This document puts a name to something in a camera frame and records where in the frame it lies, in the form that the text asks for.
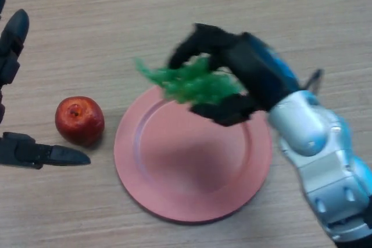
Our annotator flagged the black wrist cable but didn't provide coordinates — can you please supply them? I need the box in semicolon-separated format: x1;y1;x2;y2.
302;69;324;92

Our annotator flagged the pink round plate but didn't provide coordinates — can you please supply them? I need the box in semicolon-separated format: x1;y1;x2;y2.
113;85;273;225

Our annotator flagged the red apple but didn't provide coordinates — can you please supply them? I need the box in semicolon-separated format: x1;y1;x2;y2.
55;96;105;147

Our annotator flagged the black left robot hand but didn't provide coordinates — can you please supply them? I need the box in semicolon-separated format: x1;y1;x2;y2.
0;0;91;170

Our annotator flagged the green grape bunch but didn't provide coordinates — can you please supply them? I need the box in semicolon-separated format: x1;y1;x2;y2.
135;56;248;106

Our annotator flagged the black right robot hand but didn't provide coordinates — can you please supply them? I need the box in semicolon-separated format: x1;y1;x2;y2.
167;23;302;127

